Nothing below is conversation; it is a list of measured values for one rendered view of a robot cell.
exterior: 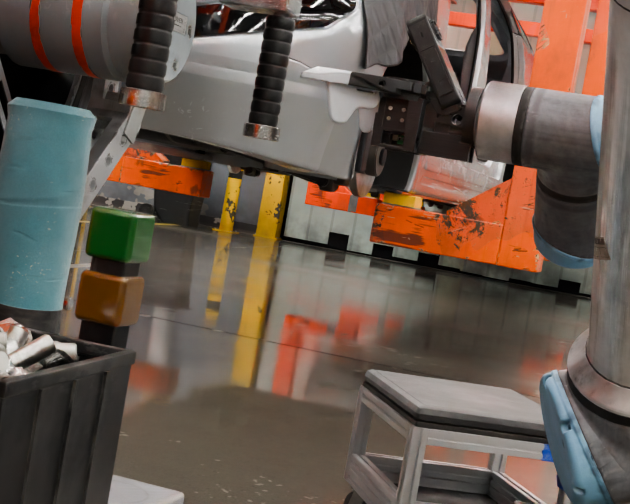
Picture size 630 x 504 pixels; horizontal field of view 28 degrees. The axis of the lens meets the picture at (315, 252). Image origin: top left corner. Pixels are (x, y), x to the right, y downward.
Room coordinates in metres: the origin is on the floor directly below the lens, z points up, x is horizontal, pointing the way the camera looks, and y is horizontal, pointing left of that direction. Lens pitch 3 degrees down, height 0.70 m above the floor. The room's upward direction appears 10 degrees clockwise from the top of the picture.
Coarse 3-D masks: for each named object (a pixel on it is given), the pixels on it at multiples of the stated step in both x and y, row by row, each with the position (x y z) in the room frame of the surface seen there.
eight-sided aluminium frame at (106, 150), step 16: (96, 80) 1.65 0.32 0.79; (112, 80) 1.66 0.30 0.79; (96, 96) 1.65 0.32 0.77; (112, 96) 1.65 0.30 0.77; (96, 112) 1.64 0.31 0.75; (112, 112) 1.64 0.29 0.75; (128, 112) 1.63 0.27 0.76; (144, 112) 1.67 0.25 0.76; (96, 128) 1.63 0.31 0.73; (112, 128) 1.61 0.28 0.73; (128, 128) 1.63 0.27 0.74; (96, 144) 1.59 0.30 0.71; (112, 144) 1.60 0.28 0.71; (128, 144) 1.64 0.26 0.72; (96, 160) 1.57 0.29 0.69; (112, 160) 1.61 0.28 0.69; (96, 176) 1.57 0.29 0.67; (96, 192) 1.58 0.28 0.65
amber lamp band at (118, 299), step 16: (96, 272) 0.97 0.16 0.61; (80, 288) 0.97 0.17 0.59; (96, 288) 0.96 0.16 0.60; (112, 288) 0.96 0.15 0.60; (128, 288) 0.96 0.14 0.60; (80, 304) 0.97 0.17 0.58; (96, 304) 0.96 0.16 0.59; (112, 304) 0.96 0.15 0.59; (128, 304) 0.97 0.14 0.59; (96, 320) 0.96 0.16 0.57; (112, 320) 0.96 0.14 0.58; (128, 320) 0.97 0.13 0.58
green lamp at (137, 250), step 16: (96, 208) 0.97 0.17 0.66; (112, 208) 0.97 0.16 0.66; (96, 224) 0.97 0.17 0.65; (112, 224) 0.96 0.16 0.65; (128, 224) 0.96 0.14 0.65; (144, 224) 0.97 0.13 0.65; (96, 240) 0.97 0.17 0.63; (112, 240) 0.96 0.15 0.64; (128, 240) 0.96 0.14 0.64; (144, 240) 0.98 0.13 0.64; (96, 256) 0.97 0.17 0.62; (112, 256) 0.96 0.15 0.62; (128, 256) 0.96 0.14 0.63; (144, 256) 0.98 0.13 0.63
